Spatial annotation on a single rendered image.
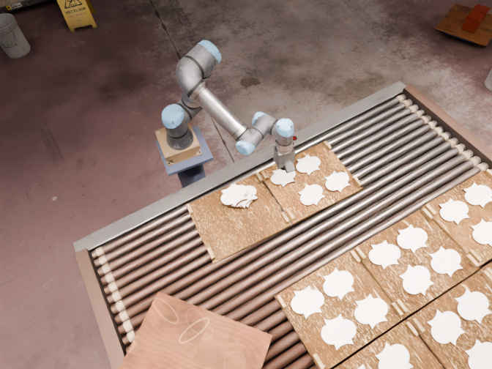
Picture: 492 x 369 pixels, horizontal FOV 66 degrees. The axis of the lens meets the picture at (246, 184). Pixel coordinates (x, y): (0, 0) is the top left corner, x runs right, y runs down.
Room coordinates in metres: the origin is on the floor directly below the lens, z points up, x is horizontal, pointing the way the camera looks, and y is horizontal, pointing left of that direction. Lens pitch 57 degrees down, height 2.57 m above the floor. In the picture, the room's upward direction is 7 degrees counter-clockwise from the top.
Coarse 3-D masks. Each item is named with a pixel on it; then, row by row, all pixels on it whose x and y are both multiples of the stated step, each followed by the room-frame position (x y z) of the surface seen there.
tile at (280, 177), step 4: (272, 172) 1.12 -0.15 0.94; (276, 172) 1.11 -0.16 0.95; (280, 172) 1.11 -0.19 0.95; (284, 172) 1.11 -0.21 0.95; (292, 172) 1.10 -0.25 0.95; (272, 176) 1.09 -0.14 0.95; (276, 176) 1.09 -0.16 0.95; (280, 176) 1.08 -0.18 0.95; (284, 176) 1.08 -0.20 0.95; (288, 176) 1.08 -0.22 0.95; (292, 176) 1.07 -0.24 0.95; (272, 180) 1.07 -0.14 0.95; (276, 180) 1.06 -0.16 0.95; (280, 180) 1.06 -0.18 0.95; (284, 180) 1.06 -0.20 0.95; (288, 180) 1.05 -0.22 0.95; (292, 180) 1.05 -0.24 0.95; (276, 184) 1.04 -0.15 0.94; (280, 184) 1.04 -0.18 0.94; (284, 184) 1.03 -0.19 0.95
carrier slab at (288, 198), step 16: (320, 144) 1.27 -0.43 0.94; (320, 160) 1.16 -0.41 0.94; (336, 160) 1.15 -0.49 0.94; (304, 176) 1.07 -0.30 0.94; (320, 176) 1.06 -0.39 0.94; (352, 176) 1.04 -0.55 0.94; (272, 192) 1.00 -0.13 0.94; (288, 192) 0.99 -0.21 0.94; (336, 192) 0.96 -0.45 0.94; (352, 192) 0.95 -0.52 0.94; (288, 208) 0.90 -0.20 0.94; (304, 208) 0.89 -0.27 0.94; (320, 208) 0.88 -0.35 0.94
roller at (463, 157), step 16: (464, 160) 1.08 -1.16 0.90; (432, 176) 0.99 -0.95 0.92; (400, 192) 0.92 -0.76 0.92; (368, 208) 0.86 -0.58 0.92; (352, 224) 0.78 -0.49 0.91; (320, 240) 0.72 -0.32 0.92; (288, 256) 0.66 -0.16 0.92; (256, 272) 0.60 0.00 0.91; (272, 272) 0.59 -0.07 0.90; (240, 288) 0.53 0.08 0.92; (208, 304) 0.48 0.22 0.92
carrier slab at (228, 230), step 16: (256, 192) 1.01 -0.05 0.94; (192, 208) 0.96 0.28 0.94; (208, 208) 0.95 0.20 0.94; (224, 208) 0.94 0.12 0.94; (240, 208) 0.93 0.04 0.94; (256, 208) 0.92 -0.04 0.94; (272, 208) 0.91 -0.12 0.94; (208, 224) 0.86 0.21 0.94; (224, 224) 0.85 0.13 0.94; (240, 224) 0.84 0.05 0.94; (256, 224) 0.83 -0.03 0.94; (272, 224) 0.82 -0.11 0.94; (288, 224) 0.81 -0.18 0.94; (208, 240) 0.78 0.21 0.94; (224, 240) 0.77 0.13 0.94; (240, 240) 0.76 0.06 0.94; (256, 240) 0.75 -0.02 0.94; (224, 256) 0.69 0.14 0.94
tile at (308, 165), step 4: (308, 156) 1.19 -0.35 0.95; (300, 160) 1.17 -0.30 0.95; (304, 160) 1.17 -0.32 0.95; (308, 160) 1.16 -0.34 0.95; (312, 160) 1.16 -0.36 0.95; (316, 160) 1.16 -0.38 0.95; (300, 164) 1.15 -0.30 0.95; (304, 164) 1.14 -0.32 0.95; (308, 164) 1.14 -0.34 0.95; (312, 164) 1.14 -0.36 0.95; (316, 164) 1.13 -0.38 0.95; (300, 168) 1.12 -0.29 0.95; (304, 168) 1.11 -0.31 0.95; (308, 168) 1.11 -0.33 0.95; (312, 168) 1.11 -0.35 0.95; (316, 168) 1.11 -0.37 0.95; (300, 172) 1.10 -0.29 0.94; (304, 172) 1.09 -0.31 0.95; (308, 172) 1.09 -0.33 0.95; (312, 172) 1.09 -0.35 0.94
